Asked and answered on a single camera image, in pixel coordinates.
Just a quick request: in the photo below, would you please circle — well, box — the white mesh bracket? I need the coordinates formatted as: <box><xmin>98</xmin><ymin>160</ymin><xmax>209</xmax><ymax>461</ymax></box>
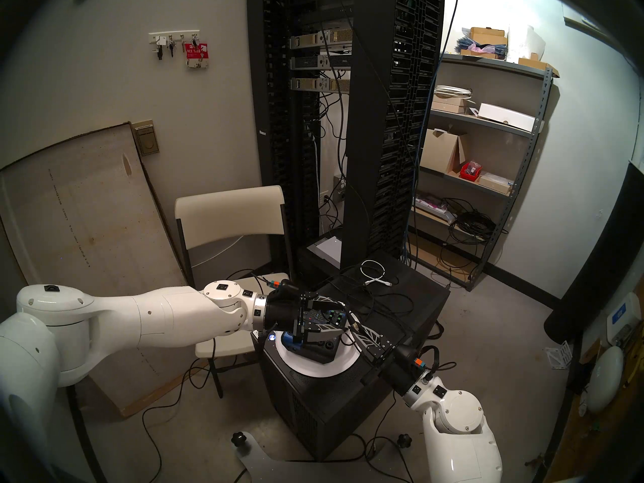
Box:
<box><xmin>543</xmin><ymin>340</ymin><xmax>575</xmax><ymax>371</ymax></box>

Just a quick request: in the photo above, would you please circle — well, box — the black blue audio mixer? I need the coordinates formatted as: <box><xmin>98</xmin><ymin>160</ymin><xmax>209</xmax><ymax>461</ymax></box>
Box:
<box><xmin>280</xmin><ymin>306</ymin><xmax>351</xmax><ymax>365</ymax></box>

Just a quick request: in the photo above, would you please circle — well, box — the grey metal shelf unit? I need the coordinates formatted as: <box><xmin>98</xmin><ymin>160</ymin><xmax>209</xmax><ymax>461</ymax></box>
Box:
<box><xmin>405</xmin><ymin>52</ymin><xmax>554</xmax><ymax>292</ymax></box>

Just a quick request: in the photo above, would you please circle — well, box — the silver rack mounted unit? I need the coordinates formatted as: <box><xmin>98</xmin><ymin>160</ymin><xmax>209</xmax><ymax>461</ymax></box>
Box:
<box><xmin>289</xmin><ymin>28</ymin><xmax>354</xmax><ymax>50</ymax></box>
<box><xmin>289</xmin><ymin>76</ymin><xmax>351</xmax><ymax>93</ymax></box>
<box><xmin>290</xmin><ymin>53</ymin><xmax>352</xmax><ymax>71</ymax></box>

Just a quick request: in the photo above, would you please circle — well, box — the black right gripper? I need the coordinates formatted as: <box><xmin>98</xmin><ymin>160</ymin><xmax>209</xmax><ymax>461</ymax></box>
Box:
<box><xmin>350</xmin><ymin>321</ymin><xmax>429</xmax><ymax>396</ymax></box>

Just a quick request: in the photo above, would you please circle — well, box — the cream folding chair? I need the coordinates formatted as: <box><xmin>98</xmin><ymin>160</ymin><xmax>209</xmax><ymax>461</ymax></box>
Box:
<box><xmin>174</xmin><ymin>185</ymin><xmax>298</xmax><ymax>400</ymax></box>

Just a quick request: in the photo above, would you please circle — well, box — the black server rack column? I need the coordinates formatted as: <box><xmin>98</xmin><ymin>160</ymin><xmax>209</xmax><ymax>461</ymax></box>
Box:
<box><xmin>341</xmin><ymin>0</ymin><xmax>446</xmax><ymax>271</ymax></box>
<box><xmin>246</xmin><ymin>0</ymin><xmax>323</xmax><ymax>266</ymax></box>

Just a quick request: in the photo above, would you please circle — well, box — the black floor cable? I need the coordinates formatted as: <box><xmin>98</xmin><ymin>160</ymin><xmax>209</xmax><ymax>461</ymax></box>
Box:
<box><xmin>140</xmin><ymin>356</ymin><xmax>224</xmax><ymax>483</ymax></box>

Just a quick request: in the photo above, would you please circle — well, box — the small open cardboard box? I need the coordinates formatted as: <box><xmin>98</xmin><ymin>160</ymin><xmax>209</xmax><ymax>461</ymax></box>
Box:
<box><xmin>518</xmin><ymin>57</ymin><xmax>560</xmax><ymax>78</ymax></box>

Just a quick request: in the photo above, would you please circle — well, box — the white flat box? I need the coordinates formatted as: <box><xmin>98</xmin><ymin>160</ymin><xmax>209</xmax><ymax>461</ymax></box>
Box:
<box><xmin>475</xmin><ymin>103</ymin><xmax>537</xmax><ymax>132</ymax></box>

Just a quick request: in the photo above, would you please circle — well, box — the white round plate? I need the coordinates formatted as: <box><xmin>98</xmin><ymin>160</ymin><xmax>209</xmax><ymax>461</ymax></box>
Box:
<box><xmin>271</xmin><ymin>311</ymin><xmax>364</xmax><ymax>379</ymax></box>

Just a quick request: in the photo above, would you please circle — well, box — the flat tan box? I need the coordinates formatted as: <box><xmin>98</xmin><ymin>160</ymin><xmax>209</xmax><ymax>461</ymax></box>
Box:
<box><xmin>476</xmin><ymin>172</ymin><xmax>515</xmax><ymax>195</ymax></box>

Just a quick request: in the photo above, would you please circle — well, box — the pink white package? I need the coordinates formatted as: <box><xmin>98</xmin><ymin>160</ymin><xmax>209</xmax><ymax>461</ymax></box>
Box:
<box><xmin>413</xmin><ymin>194</ymin><xmax>458</xmax><ymax>224</ymax></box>

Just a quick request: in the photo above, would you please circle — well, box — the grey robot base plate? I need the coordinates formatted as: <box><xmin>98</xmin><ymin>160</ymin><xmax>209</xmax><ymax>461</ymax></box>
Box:
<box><xmin>234</xmin><ymin>439</ymin><xmax>403</xmax><ymax>483</ymax></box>

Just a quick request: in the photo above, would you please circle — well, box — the black cable bundle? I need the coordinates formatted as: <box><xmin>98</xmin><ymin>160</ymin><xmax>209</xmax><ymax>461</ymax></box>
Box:
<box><xmin>442</xmin><ymin>198</ymin><xmax>510</xmax><ymax>246</ymax></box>

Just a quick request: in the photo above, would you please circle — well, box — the tall black panel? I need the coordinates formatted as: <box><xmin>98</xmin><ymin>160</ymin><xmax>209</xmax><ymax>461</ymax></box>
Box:
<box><xmin>543</xmin><ymin>160</ymin><xmax>644</xmax><ymax>346</ymax></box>

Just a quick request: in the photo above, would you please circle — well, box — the beige wall switch plate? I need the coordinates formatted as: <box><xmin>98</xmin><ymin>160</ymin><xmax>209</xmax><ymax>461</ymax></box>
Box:
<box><xmin>132</xmin><ymin>120</ymin><xmax>161</xmax><ymax>157</ymax></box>

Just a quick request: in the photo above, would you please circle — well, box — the white coiled usb cable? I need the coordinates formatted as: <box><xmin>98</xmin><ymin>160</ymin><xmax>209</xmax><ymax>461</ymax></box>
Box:
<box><xmin>360</xmin><ymin>259</ymin><xmax>393</xmax><ymax>287</ymax></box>

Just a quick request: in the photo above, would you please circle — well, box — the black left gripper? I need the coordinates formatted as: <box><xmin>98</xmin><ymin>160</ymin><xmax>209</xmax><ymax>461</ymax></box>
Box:
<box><xmin>264</xmin><ymin>281</ymin><xmax>349</xmax><ymax>345</ymax></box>

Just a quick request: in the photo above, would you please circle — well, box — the brown cardboard box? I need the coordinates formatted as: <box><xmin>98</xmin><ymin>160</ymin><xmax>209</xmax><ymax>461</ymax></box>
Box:
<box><xmin>469</xmin><ymin>27</ymin><xmax>508</xmax><ymax>46</ymax></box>

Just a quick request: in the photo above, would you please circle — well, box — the large open cardboard box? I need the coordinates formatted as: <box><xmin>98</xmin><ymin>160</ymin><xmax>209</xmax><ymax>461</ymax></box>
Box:
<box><xmin>420</xmin><ymin>128</ymin><xmax>469</xmax><ymax>175</ymax></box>

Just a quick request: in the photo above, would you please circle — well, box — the white flat floor device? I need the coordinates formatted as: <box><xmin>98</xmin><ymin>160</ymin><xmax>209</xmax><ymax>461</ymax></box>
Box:
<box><xmin>306</xmin><ymin>237</ymin><xmax>344</xmax><ymax>264</ymax></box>

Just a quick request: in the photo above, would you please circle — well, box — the white device blue label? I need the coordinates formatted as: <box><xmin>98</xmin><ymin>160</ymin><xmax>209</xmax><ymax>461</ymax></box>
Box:
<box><xmin>605</xmin><ymin>292</ymin><xmax>642</xmax><ymax>348</ymax></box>

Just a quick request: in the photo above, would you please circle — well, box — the white key hook rack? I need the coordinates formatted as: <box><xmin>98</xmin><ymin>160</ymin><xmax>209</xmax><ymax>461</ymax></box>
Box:
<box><xmin>148</xmin><ymin>30</ymin><xmax>200</xmax><ymax>46</ymax></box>

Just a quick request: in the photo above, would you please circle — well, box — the pink plastic bag stack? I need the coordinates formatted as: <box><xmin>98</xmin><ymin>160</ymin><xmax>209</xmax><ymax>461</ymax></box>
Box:
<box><xmin>455</xmin><ymin>37</ymin><xmax>508</xmax><ymax>60</ymax></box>

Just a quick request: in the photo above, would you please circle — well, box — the black aux cable red ring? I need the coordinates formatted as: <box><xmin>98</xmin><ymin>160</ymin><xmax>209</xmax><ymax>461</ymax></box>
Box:
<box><xmin>332</xmin><ymin>268</ymin><xmax>418</xmax><ymax>337</ymax></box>

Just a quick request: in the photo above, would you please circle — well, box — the black equipment cabinet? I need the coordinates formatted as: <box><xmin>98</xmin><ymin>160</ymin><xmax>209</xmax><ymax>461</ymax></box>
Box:
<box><xmin>259</xmin><ymin>250</ymin><xmax>452</xmax><ymax>461</ymax></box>

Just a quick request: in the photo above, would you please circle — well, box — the white paper bag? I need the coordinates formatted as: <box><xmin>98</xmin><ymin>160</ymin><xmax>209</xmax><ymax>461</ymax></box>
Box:
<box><xmin>506</xmin><ymin>24</ymin><xmax>547</xmax><ymax>63</ymax></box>

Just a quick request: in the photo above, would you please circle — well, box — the large beige leaning board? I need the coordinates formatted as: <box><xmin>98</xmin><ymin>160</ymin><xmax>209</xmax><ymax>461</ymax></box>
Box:
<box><xmin>0</xmin><ymin>122</ymin><xmax>204</xmax><ymax>418</ymax></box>

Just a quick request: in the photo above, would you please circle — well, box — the white oval device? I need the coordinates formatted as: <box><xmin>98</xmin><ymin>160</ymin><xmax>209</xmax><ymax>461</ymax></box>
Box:
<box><xmin>585</xmin><ymin>345</ymin><xmax>625</xmax><ymax>414</ymax></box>

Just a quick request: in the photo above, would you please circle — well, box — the beige flat box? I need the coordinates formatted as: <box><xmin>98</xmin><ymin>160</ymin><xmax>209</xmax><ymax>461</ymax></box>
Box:
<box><xmin>431</xmin><ymin>96</ymin><xmax>471</xmax><ymax>115</ymax></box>

